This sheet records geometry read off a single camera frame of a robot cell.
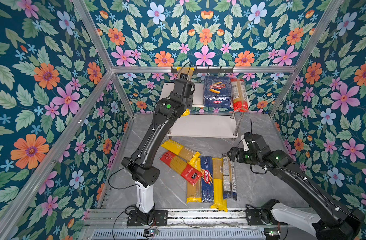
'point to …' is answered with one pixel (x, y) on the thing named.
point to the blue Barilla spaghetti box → (207, 191)
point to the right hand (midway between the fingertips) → (234, 153)
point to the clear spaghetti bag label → (229, 183)
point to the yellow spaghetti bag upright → (194, 192)
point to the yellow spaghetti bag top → (183, 152)
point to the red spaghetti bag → (191, 174)
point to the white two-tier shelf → (218, 125)
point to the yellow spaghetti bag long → (219, 202)
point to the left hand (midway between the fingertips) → (187, 90)
